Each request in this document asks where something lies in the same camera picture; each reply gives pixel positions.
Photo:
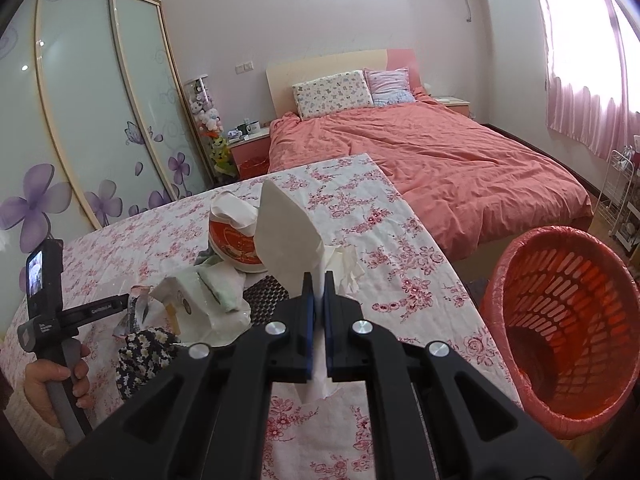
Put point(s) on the orange plastic wastebasket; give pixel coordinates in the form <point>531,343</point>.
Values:
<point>560,330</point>

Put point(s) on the person's left hand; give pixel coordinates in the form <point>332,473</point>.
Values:
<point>42,375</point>

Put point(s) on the white plastic bag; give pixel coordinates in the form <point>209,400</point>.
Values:
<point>192,310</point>

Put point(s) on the pink curtain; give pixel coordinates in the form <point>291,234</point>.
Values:
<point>585,60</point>

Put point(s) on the floral print pillow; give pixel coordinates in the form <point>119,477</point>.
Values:
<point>332,92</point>

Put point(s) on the pale green packet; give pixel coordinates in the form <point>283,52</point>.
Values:
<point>220,287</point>

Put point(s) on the salmon pink duvet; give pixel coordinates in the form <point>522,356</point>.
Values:
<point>440,160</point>

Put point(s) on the pink nightstand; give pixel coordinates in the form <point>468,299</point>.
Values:
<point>247,152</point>

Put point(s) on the beige pink bed frame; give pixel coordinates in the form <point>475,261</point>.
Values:
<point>310,62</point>

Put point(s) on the white tissue wad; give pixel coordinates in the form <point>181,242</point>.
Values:
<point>232,207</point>

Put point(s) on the orange instant noodle bowl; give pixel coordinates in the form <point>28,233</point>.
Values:
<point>232,245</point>

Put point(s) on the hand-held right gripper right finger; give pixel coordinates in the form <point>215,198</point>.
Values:
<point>328,310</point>

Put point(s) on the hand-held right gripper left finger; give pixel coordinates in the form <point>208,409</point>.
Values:
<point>309,310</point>

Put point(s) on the black mesh mat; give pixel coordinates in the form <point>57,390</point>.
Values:
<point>272,300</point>

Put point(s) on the pink striped pillow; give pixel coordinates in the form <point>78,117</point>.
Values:
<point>390,85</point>

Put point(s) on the flower print sliding wardrobe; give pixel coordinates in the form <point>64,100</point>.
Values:
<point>90,110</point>

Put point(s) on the beige nightstand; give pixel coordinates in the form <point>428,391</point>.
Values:
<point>452,105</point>

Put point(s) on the dark floral cloth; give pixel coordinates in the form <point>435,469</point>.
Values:
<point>142,360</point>

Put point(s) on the hanging plush toy holder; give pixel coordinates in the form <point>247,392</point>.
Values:
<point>207,120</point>

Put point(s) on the crinkled clear wrapper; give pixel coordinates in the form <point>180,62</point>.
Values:
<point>137,305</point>

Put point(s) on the white tissue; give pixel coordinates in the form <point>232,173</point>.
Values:
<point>345,265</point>

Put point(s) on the large white paper napkin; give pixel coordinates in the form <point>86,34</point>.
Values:
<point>285,230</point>

